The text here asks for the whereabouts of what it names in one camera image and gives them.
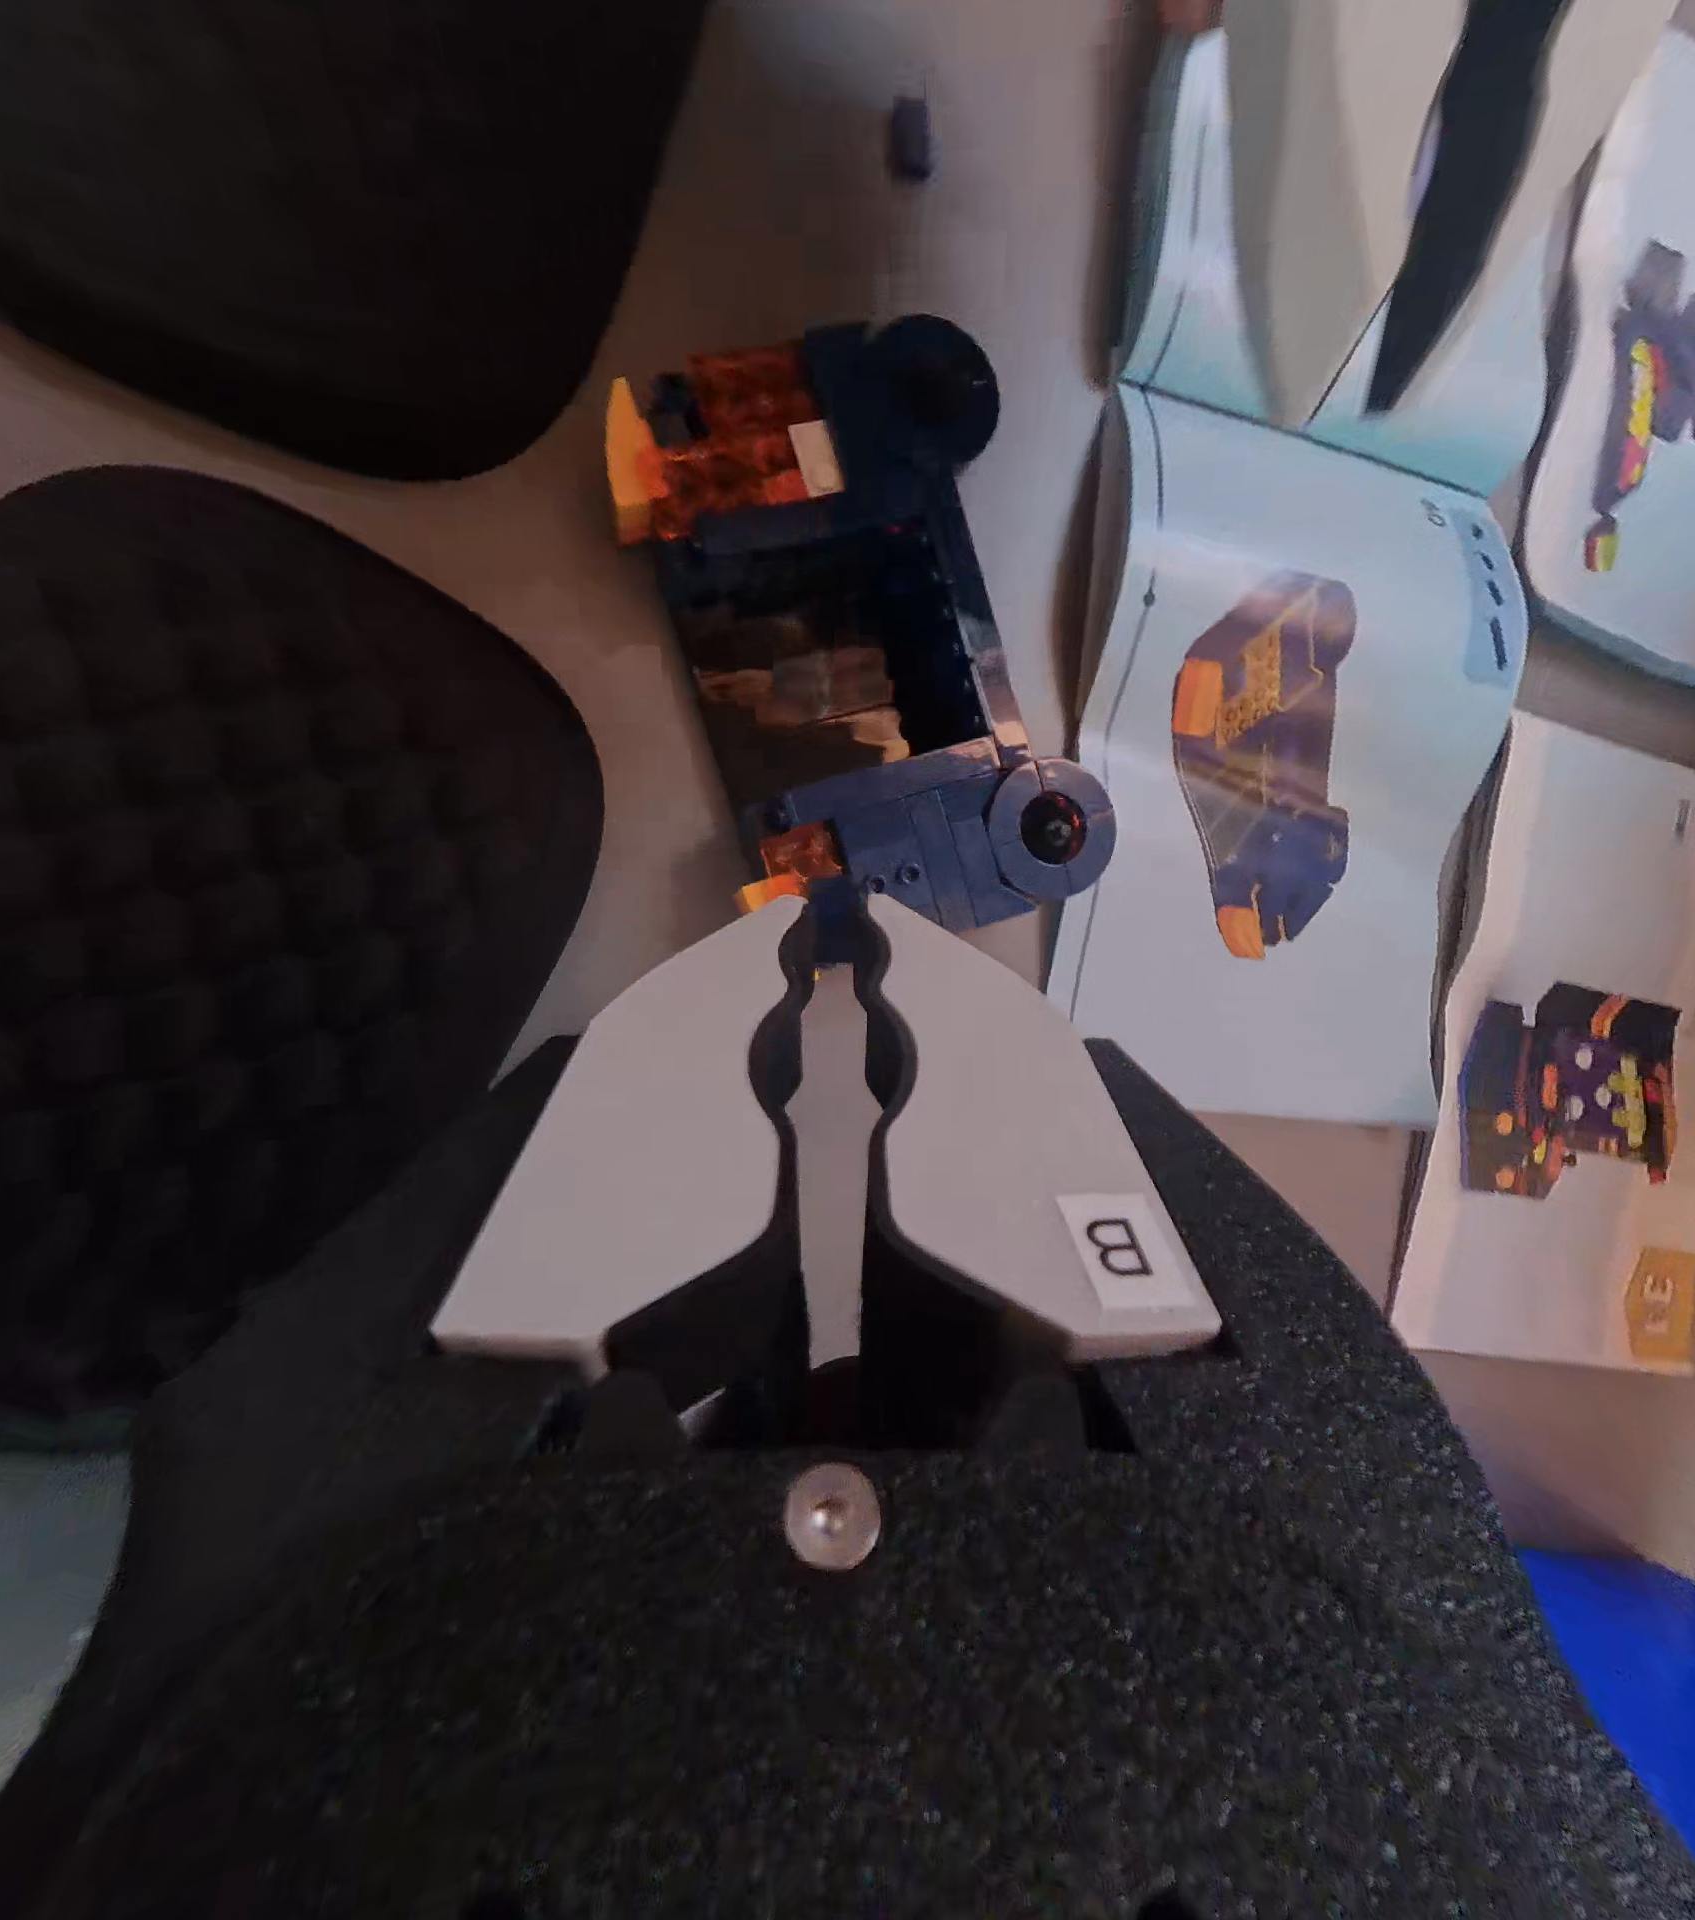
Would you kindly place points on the blue orange brick model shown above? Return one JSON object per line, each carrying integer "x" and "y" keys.
{"x": 934, "y": 841}

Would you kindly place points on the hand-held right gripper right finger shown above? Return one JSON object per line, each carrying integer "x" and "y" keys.
{"x": 1014, "y": 1157}

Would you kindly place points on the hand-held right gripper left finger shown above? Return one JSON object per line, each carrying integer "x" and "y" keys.
{"x": 620, "y": 1187}

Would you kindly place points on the blue plastic bin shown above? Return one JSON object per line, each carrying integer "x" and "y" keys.
{"x": 1689, "y": 1693}

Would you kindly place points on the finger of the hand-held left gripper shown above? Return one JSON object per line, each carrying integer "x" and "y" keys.
{"x": 1611, "y": 60}
{"x": 1313, "y": 177}

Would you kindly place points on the black bumpy cushion pad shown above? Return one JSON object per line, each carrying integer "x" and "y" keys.
{"x": 186, "y": 900}

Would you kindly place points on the instruction booklet purple model cover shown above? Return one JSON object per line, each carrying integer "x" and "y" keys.
{"x": 1660, "y": 152}

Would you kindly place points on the dark blue tile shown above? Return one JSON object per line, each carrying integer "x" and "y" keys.
{"x": 914, "y": 133}

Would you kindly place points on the instruction booklet arcade machine cover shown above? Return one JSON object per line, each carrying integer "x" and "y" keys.
{"x": 1581, "y": 841}

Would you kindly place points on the open instruction booklet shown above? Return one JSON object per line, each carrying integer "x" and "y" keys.
{"x": 1313, "y": 1024}

